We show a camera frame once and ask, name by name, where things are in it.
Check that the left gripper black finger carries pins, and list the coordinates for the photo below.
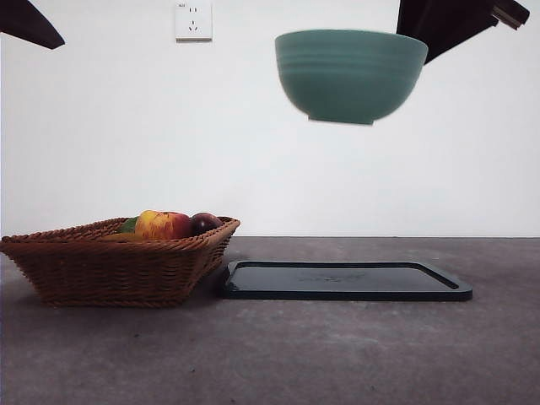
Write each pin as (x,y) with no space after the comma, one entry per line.
(21,19)

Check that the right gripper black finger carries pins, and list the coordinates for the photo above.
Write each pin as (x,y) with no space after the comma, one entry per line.
(460,21)
(413,17)

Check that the teal ribbed bowl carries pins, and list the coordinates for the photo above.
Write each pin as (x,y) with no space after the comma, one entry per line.
(346,76)

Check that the green fruit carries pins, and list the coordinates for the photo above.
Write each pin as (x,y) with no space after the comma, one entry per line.
(127,226)

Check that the red yellow apple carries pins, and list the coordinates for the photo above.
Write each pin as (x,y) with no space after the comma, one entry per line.
(162,225)

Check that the brown wicker basket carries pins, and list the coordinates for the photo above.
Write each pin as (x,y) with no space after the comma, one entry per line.
(105,270)

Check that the dark red plum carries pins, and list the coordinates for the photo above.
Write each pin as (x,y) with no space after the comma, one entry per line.
(204,223)

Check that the dark rectangular tray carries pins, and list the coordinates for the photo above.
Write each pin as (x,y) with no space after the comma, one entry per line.
(337,282)

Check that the white wall socket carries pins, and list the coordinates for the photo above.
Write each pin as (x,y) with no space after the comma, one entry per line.
(194,21)

